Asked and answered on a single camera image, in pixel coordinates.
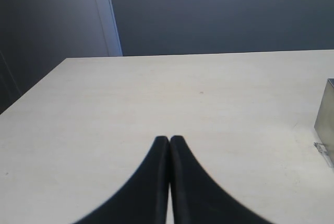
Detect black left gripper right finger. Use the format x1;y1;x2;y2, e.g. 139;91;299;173
170;135;270;223

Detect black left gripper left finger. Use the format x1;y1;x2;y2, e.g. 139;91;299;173
77;136;170;223

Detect stainless steel test tube rack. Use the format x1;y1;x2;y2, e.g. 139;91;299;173
314;78;333;168

